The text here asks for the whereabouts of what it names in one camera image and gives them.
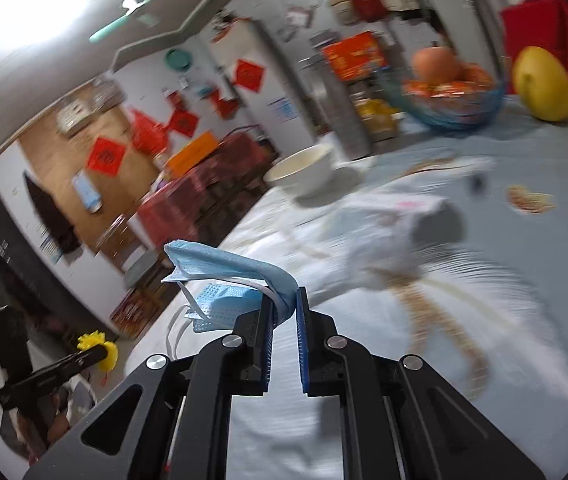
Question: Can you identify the red gift box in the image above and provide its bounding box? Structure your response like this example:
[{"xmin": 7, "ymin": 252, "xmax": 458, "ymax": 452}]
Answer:
[{"xmin": 323, "ymin": 31, "xmax": 389, "ymax": 81}]

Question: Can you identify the green plate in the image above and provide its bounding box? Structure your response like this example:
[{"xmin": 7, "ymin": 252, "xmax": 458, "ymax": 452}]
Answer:
[{"xmin": 165, "ymin": 47, "xmax": 193, "ymax": 72}]

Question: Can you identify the paper calendar sheet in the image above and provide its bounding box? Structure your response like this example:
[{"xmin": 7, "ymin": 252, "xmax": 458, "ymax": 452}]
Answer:
[{"xmin": 269, "ymin": 97, "xmax": 297, "ymax": 122}]

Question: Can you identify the white ceramic bowl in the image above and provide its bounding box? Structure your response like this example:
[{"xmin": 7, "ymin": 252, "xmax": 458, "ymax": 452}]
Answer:
[{"xmin": 263, "ymin": 144, "xmax": 335, "ymax": 200}]

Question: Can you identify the white refrigerator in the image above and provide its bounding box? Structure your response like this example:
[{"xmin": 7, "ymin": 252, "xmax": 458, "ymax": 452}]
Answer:
[{"xmin": 209, "ymin": 17, "xmax": 325, "ymax": 146}]

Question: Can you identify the white printed paper cup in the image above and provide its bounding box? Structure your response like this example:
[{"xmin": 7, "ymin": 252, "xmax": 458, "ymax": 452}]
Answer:
[{"xmin": 341, "ymin": 197, "xmax": 466, "ymax": 291}]

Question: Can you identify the blue glass fruit bowl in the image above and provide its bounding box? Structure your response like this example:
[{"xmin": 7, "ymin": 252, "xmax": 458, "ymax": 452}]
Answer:
[{"xmin": 384, "ymin": 67, "xmax": 507, "ymax": 131}]

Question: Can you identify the orange cardboard box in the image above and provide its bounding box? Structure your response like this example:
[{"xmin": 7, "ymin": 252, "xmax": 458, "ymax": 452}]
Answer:
[{"xmin": 166, "ymin": 131, "xmax": 221, "ymax": 177}]

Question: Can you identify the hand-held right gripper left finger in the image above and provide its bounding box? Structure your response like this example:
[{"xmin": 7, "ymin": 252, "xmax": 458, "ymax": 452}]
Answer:
[{"xmin": 23, "ymin": 299, "xmax": 277, "ymax": 480}]

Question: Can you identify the red hanging decoration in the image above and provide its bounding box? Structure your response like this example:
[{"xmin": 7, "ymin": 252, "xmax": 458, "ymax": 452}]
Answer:
[{"xmin": 213, "ymin": 91, "xmax": 239, "ymax": 118}]

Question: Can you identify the reddish apple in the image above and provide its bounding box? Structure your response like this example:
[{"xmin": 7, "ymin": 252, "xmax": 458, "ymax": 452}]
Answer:
[{"xmin": 411, "ymin": 46, "xmax": 464, "ymax": 86}]

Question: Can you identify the dark hanging garment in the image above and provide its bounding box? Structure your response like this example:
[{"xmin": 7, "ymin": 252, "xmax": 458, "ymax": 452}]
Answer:
[{"xmin": 23, "ymin": 172, "xmax": 82, "ymax": 261}]

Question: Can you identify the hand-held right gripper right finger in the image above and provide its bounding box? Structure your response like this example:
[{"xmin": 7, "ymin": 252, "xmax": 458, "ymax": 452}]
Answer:
[{"xmin": 295, "ymin": 287, "xmax": 547, "ymax": 480}]

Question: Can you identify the stainless steel bottle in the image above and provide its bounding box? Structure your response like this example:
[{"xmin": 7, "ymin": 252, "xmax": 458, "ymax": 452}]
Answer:
[{"xmin": 309, "ymin": 52, "xmax": 372, "ymax": 161}]

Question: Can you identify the yellow pomelo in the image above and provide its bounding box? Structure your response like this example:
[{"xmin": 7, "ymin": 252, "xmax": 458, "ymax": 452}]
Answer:
[{"xmin": 512, "ymin": 46, "xmax": 568, "ymax": 122}]

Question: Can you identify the orange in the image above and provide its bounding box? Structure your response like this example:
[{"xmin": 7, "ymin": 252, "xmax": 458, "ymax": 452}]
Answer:
[{"xmin": 458, "ymin": 64, "xmax": 494, "ymax": 86}]

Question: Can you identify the green ceiling fan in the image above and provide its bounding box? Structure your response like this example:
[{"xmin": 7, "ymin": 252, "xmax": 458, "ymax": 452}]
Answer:
[{"xmin": 89, "ymin": 0, "xmax": 175, "ymax": 43}]

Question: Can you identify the wooden door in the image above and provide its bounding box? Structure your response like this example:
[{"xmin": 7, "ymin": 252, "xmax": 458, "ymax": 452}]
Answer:
[{"xmin": 16, "ymin": 77, "xmax": 175, "ymax": 273}]

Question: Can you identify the blue face mask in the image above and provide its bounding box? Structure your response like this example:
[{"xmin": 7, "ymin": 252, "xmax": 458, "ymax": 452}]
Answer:
[{"xmin": 161, "ymin": 240, "xmax": 299, "ymax": 361}]

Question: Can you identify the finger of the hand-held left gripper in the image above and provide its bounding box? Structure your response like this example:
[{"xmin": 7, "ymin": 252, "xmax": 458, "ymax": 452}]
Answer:
[{"xmin": 31, "ymin": 345, "xmax": 111, "ymax": 402}]

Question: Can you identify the red diamond paper poster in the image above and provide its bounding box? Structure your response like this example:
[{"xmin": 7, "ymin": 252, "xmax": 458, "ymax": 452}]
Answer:
[
  {"xmin": 86, "ymin": 136, "xmax": 127, "ymax": 177},
  {"xmin": 234, "ymin": 59, "xmax": 267, "ymax": 92},
  {"xmin": 168, "ymin": 109, "xmax": 199, "ymax": 137}
]

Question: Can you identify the blue white hanging packet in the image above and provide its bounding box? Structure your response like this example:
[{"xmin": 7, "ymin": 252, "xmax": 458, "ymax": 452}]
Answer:
[{"xmin": 73, "ymin": 170, "xmax": 104, "ymax": 213}]

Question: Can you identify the red plastic bag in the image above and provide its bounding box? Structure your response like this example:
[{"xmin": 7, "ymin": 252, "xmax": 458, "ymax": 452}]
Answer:
[{"xmin": 129, "ymin": 109, "xmax": 167, "ymax": 156}]

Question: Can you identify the red cushion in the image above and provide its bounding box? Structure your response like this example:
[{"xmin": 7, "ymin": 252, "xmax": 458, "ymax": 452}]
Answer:
[{"xmin": 500, "ymin": 0, "xmax": 568, "ymax": 96}]

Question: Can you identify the small snack wrapper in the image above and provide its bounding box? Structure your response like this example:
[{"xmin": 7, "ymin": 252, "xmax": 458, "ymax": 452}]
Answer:
[{"xmin": 508, "ymin": 185, "xmax": 557, "ymax": 213}]

